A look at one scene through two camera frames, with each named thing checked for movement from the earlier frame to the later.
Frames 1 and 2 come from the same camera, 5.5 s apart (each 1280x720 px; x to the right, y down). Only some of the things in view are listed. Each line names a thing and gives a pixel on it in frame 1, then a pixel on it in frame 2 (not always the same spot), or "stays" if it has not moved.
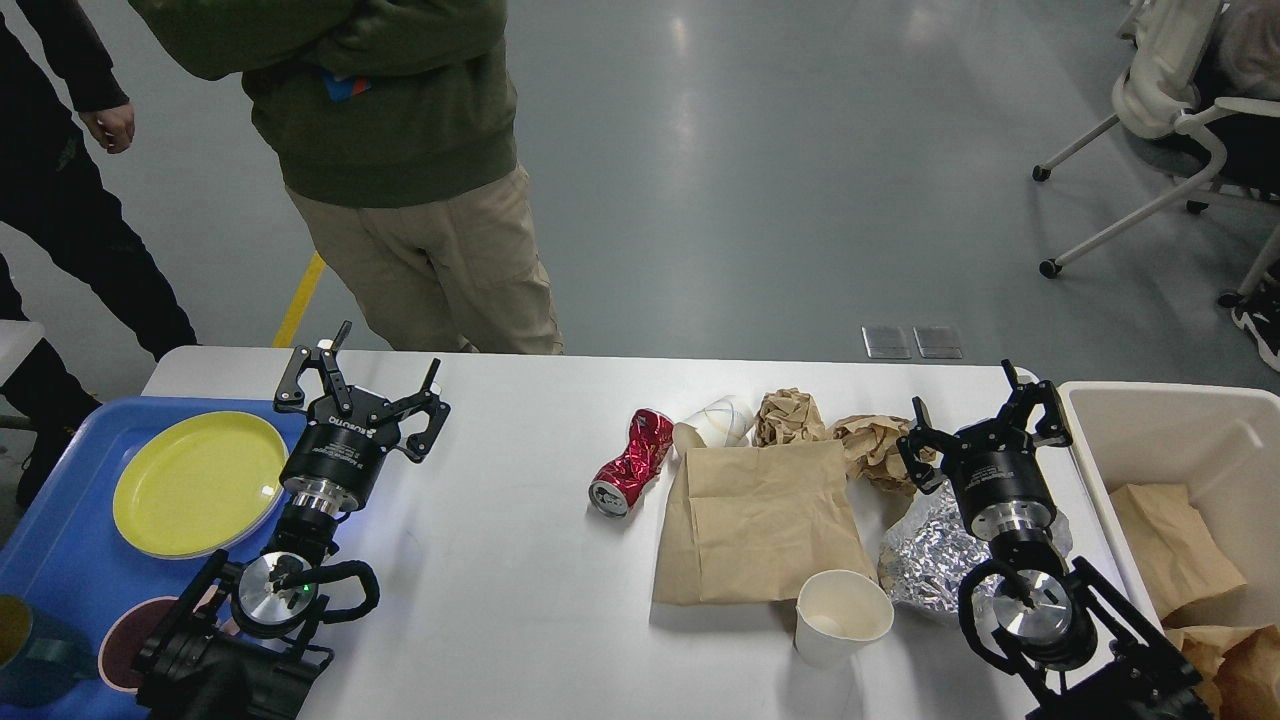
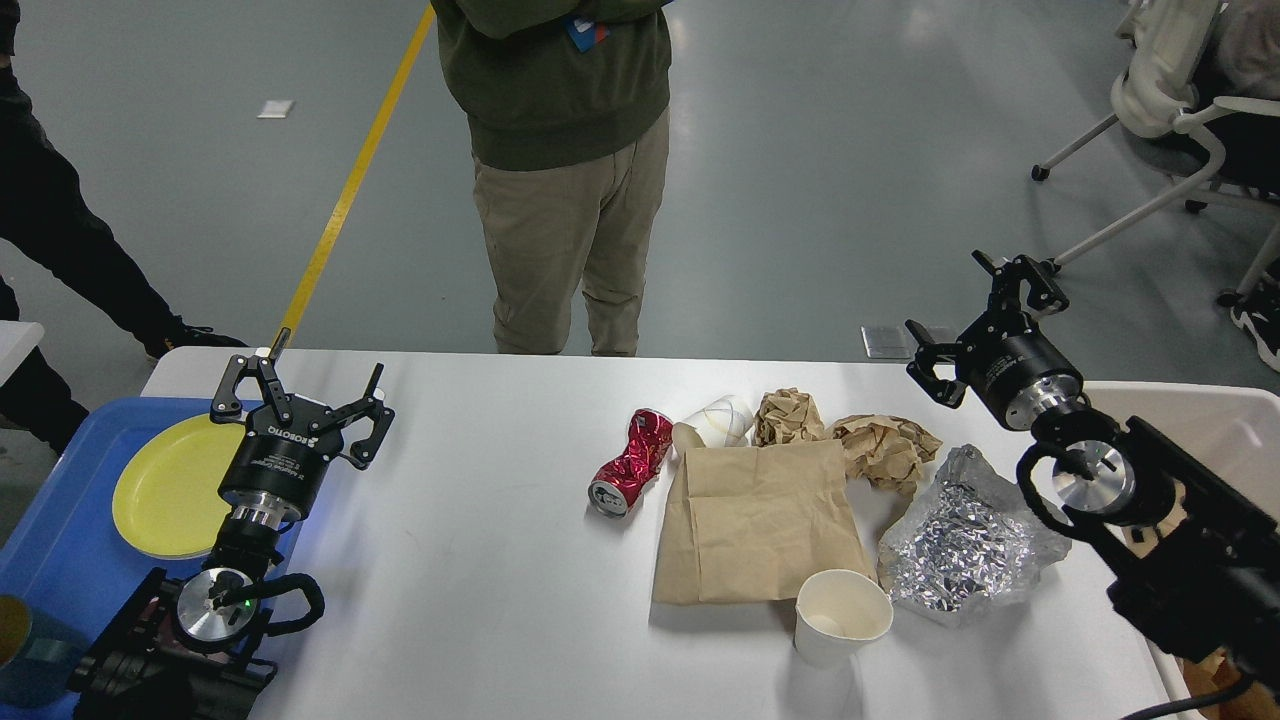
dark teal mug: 41,656 stays
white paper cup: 836,613 stays
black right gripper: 993,466 -> 1015,368
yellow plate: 200,485 stays
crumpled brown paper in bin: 1239,668 stays
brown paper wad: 871,443 stays
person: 392,124 -> 568,105
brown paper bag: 753,524 stays
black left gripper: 332,462 -> 275,476
